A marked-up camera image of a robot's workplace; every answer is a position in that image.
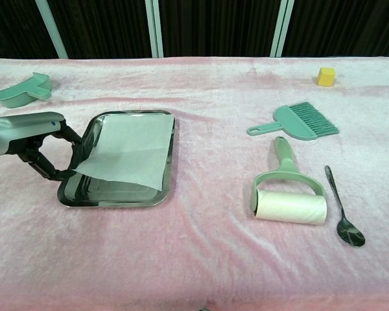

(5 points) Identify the yellow cube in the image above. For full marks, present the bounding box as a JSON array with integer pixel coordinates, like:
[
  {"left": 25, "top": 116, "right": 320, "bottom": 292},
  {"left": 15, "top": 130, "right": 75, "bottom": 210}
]
[{"left": 316, "top": 67, "right": 336, "bottom": 87}]

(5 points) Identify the white metal frame post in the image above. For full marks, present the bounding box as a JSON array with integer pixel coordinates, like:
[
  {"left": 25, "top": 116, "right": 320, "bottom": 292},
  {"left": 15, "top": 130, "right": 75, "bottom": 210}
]
[
  {"left": 145, "top": 0, "right": 165, "bottom": 58},
  {"left": 270, "top": 0, "right": 295, "bottom": 58},
  {"left": 34, "top": 0, "right": 68, "bottom": 59}
]

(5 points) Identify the green lint roller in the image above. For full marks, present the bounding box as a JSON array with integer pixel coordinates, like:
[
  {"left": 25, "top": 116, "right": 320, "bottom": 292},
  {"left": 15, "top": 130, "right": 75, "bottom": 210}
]
[{"left": 250, "top": 135, "right": 328, "bottom": 226}]

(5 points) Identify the pink plush table cloth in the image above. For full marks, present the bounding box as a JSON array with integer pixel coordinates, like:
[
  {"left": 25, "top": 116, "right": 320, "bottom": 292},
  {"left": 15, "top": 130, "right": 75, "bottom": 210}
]
[{"left": 0, "top": 56, "right": 389, "bottom": 311}]

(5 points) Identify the green plastic dustpan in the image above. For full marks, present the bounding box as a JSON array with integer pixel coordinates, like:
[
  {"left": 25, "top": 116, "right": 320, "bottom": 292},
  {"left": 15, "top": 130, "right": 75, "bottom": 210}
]
[{"left": 0, "top": 71, "right": 54, "bottom": 109}]

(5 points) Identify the white paper sheet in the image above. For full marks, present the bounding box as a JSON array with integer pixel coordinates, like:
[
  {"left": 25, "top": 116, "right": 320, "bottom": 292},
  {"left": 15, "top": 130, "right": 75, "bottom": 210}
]
[{"left": 75, "top": 113, "right": 176, "bottom": 192}]

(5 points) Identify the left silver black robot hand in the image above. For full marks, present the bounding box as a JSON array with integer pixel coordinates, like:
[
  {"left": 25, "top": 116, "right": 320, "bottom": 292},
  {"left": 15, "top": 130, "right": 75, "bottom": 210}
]
[{"left": 0, "top": 111, "right": 85, "bottom": 181}]

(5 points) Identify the stainless steel tray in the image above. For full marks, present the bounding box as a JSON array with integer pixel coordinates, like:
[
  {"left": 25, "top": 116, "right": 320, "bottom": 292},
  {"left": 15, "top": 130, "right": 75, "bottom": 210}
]
[{"left": 56, "top": 109, "right": 176, "bottom": 209}]

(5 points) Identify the dark metal spoon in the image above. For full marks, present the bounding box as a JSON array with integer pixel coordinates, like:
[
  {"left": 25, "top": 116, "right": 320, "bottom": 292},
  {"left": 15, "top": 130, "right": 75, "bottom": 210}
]
[{"left": 324, "top": 165, "right": 366, "bottom": 248}]

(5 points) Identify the green hand brush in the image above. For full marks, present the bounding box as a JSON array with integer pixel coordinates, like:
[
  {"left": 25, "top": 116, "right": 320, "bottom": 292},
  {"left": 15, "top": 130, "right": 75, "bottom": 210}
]
[{"left": 246, "top": 100, "right": 340, "bottom": 141}]

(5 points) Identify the black pleated curtain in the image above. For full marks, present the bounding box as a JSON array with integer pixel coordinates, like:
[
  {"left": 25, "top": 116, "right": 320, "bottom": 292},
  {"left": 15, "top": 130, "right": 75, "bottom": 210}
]
[{"left": 0, "top": 0, "right": 389, "bottom": 60}]

